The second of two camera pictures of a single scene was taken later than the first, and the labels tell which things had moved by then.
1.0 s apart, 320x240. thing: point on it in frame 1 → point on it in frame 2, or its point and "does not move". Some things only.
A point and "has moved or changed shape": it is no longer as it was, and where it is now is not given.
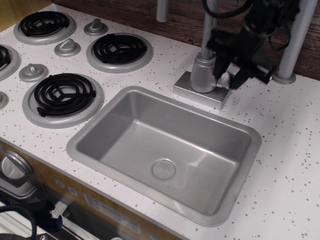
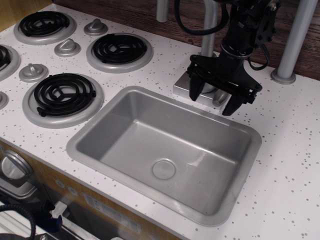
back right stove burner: [118, 52] does not move
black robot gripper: [247, 46] → [227, 69]
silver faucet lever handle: [223, 82] has moved or changed shape
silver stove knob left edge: [4, 100] does not move
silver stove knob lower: [33, 73] does not move
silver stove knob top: [95, 28] does not move
